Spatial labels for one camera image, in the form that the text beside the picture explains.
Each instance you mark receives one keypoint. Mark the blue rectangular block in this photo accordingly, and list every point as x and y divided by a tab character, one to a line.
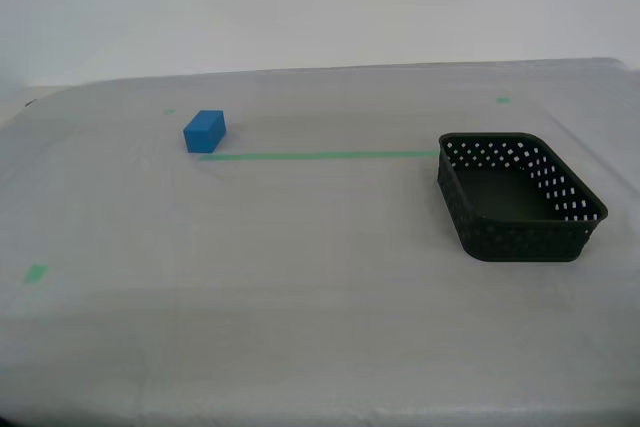
202	134

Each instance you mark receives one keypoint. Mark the black perforated plastic basket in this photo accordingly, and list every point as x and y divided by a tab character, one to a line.
525	242

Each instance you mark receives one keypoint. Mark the long green tape strip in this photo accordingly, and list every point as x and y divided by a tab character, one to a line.
320	155

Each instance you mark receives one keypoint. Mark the white table cover sheet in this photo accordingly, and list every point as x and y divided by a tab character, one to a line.
300	297

